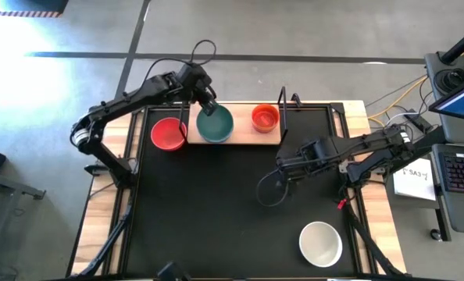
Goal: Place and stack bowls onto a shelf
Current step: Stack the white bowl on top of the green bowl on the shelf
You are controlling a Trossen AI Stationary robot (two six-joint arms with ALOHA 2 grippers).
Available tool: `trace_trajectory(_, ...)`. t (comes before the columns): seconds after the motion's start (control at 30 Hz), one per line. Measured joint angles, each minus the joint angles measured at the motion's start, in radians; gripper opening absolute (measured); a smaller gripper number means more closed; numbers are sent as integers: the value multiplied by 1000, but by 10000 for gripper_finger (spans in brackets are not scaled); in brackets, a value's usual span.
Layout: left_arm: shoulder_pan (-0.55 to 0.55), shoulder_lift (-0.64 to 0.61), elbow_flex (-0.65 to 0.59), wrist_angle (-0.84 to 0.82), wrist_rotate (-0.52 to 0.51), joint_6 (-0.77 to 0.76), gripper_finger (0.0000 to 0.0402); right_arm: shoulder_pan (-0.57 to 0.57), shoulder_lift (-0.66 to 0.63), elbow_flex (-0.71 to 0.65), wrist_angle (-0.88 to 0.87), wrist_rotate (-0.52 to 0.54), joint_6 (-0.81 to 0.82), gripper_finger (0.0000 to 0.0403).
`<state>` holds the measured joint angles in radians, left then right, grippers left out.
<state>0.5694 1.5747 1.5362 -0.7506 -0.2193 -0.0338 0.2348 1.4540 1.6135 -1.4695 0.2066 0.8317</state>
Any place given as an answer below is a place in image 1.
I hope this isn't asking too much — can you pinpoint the grey desk frame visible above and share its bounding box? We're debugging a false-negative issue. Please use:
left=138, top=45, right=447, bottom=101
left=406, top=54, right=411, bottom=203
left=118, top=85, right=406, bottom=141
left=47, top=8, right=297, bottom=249
left=0, top=167, right=47, bottom=275

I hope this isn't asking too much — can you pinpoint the large red-orange bowl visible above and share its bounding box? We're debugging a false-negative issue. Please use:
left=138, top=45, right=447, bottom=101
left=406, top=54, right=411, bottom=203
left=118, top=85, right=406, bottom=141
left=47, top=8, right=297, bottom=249
left=150, top=116, right=188, bottom=152

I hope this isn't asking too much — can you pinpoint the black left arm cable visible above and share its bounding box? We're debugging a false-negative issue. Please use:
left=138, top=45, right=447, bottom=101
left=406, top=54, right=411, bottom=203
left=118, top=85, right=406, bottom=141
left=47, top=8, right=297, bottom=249
left=141, top=38, right=218, bottom=91

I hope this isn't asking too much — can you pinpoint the blue-lit computer monitor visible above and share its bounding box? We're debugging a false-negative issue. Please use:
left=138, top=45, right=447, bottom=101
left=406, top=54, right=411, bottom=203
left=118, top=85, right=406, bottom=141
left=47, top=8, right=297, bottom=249
left=428, top=73, right=464, bottom=124

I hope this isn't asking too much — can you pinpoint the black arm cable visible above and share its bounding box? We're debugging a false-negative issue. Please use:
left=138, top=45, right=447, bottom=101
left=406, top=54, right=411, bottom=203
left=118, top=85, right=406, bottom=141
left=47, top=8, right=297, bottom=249
left=141, top=38, right=218, bottom=91
left=255, top=168, right=291, bottom=208

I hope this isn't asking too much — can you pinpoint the black power strip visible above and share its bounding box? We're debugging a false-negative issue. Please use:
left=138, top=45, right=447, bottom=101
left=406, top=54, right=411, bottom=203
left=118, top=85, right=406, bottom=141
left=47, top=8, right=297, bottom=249
left=402, top=108, right=433, bottom=134

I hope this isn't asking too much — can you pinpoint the black table mat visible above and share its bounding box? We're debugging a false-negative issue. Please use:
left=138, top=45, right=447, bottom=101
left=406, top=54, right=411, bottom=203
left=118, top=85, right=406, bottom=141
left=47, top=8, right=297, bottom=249
left=137, top=107, right=359, bottom=276

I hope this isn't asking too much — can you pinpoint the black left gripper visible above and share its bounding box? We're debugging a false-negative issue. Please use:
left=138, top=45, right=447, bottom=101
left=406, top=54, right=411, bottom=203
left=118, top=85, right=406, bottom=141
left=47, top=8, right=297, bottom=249
left=176, top=62, right=220, bottom=117

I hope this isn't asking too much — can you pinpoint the pale grey bowl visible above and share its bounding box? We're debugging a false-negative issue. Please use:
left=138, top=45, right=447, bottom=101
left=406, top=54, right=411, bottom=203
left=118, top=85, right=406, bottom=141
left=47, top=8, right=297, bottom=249
left=298, top=221, right=344, bottom=269

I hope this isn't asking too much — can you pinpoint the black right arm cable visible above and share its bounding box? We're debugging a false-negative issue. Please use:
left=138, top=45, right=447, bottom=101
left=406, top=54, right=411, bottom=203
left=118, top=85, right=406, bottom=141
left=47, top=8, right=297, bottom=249
left=255, top=168, right=291, bottom=208

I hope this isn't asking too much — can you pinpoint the wooden board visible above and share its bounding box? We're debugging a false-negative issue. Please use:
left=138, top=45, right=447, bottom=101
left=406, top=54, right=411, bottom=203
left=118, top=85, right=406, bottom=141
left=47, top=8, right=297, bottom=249
left=178, top=86, right=290, bottom=147

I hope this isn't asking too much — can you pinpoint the teal bowl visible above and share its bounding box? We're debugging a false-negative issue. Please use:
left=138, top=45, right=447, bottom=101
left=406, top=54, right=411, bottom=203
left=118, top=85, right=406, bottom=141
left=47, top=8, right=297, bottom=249
left=195, top=104, right=235, bottom=144

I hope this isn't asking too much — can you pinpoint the black floor mat striped edge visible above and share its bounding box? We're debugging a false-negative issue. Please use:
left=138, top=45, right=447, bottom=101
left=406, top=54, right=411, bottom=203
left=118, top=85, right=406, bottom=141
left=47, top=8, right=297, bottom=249
left=0, top=0, right=70, bottom=19

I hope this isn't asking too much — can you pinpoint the black coiled cable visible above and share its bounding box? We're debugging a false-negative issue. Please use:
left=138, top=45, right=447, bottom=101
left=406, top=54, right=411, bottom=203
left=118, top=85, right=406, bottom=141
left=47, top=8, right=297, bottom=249
left=434, top=67, right=464, bottom=93

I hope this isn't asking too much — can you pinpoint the laptop computer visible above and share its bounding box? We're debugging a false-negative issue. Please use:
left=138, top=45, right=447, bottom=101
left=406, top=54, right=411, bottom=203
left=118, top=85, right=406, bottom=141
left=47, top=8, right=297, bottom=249
left=423, top=49, right=464, bottom=242

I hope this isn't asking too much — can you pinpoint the yellow cable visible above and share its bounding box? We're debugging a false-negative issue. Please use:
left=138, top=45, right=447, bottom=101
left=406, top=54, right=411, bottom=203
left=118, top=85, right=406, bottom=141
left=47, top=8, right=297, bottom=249
left=367, top=75, right=429, bottom=120

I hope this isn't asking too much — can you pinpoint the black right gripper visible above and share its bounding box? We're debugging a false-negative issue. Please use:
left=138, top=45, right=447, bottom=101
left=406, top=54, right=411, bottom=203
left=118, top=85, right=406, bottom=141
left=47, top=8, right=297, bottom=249
left=269, top=136, right=341, bottom=197

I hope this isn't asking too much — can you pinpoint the white paper sheet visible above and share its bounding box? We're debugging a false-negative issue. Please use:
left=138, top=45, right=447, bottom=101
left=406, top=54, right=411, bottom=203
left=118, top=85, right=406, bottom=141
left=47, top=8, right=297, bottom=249
left=391, top=157, right=437, bottom=202

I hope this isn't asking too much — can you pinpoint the small orange bowl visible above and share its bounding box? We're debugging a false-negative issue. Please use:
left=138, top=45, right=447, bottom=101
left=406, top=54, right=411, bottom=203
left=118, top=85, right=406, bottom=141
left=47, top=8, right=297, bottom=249
left=251, top=103, right=281, bottom=134

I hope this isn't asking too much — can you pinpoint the black monitor pole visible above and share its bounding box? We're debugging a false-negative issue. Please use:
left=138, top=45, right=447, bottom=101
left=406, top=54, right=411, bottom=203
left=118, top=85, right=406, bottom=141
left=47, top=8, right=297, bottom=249
left=440, top=23, right=464, bottom=66

